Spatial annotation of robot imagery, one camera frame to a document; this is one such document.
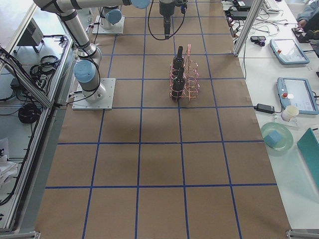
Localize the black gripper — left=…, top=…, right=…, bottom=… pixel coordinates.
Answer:
left=159, top=0, right=174, bottom=37

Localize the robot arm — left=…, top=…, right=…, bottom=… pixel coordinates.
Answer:
left=34, top=0, right=150, bottom=103
left=123, top=0, right=188, bottom=40

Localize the dark bottle in basket left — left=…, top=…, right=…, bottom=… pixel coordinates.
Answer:
left=172, top=46, right=184, bottom=76

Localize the dark bottle in basket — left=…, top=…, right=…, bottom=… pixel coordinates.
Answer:
left=172, top=46, right=184, bottom=76
left=171, top=67, right=185, bottom=102

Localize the dark bottle in basket right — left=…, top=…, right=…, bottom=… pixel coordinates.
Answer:
left=171, top=67, right=185, bottom=102

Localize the upper teach pendant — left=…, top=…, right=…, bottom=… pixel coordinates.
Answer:
left=269, top=39, right=310, bottom=65

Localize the teach pendant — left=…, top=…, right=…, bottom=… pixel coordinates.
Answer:
left=269, top=39, right=310, bottom=65
left=277, top=77, right=319, bottom=115

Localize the black power adapter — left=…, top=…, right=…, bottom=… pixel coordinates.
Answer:
left=254, top=104, right=275, bottom=114

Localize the grey control box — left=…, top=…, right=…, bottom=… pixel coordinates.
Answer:
left=17, top=18, right=44, bottom=47

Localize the lower teach pendant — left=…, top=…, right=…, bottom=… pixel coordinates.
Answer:
left=277, top=77, right=319, bottom=115

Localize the white paper cup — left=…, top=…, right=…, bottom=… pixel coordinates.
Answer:
left=281, top=105, right=299, bottom=121

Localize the green glass plate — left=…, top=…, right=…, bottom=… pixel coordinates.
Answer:
left=261, top=122, right=294, bottom=151

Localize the blue sponge block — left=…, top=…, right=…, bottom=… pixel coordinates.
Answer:
left=264, top=130, right=283, bottom=147

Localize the teal folder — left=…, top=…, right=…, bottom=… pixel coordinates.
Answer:
left=297, top=128, right=319, bottom=192

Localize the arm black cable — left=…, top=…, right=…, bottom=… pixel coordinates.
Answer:
left=147, top=0, right=187, bottom=41

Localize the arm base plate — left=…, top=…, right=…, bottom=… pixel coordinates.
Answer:
left=92, top=15, right=125, bottom=35
left=72, top=78, right=116, bottom=110

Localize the copper wire wine basket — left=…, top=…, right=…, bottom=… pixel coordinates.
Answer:
left=169, top=44, right=200, bottom=102

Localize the aluminium frame post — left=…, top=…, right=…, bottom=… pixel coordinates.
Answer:
left=233, top=0, right=264, bottom=57

